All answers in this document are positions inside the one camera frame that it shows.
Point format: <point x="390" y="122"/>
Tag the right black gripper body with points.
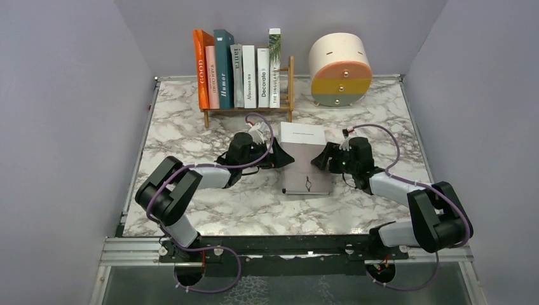
<point x="340" y="162"/>

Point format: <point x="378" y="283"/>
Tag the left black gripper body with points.
<point x="259" y="150"/>

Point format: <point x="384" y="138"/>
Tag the grey white book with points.
<point x="304" y="143"/>

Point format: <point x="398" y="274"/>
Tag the brown Decorate Furniture book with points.
<point x="263" y="75"/>

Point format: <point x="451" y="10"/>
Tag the white book with brown stripes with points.
<point x="249" y="76"/>

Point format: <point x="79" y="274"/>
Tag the grey book with plant cover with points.
<point x="236" y="53"/>

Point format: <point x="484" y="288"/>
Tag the white rose Designer Fate book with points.
<point x="213" y="96"/>

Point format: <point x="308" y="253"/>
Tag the teal Humor book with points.
<point x="223" y="40"/>

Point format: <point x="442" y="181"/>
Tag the white palm leaf book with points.
<point x="274" y="39"/>

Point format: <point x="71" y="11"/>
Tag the orange Fashion Show book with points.
<point x="201" y="40"/>

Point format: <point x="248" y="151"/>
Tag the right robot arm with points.
<point x="438" y="219"/>

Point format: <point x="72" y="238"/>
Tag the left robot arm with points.
<point x="168" y="191"/>

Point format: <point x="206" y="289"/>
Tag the wooden book rack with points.
<point x="287" y="98"/>

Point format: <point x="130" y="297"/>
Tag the round cream drawer cabinet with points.
<point x="340" y="71"/>

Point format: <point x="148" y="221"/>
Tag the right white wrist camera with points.
<point x="348" y="134"/>

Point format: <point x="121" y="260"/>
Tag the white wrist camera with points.
<point x="348" y="134"/>
<point x="256" y="131"/>

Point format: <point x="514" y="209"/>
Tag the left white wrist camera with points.
<point x="256" y="131"/>

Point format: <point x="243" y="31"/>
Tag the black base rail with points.
<point x="288" y="255"/>

